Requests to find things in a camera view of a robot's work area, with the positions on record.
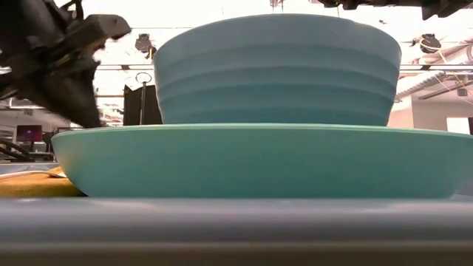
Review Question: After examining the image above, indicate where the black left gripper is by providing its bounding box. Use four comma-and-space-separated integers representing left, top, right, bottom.
0, 0, 132, 129

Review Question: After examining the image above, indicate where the yellow cloth napkin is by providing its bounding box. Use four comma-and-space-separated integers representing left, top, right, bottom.
0, 166, 86, 198

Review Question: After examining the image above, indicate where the teal plastic plate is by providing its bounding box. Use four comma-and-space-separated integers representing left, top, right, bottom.
50, 123, 473, 199

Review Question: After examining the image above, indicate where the blue ribbed plastic bowl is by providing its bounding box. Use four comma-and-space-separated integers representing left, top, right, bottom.
153, 13, 403, 127

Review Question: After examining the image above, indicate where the blue plastic tray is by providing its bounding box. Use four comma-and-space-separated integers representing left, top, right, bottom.
0, 161, 473, 266

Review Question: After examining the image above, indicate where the purple lit background monitor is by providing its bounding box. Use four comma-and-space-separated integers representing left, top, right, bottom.
16, 124, 43, 143

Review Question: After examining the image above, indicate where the black partition screen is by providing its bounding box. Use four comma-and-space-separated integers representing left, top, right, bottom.
123, 83, 164, 126

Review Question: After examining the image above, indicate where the black pole with ring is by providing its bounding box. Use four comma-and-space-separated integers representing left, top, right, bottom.
134, 71, 153, 126

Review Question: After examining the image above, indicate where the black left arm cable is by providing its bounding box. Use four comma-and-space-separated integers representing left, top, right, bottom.
0, 138, 36, 163

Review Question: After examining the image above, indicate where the black ceiling cable reel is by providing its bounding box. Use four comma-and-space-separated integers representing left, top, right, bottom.
134, 33, 153, 53
416, 33, 443, 55

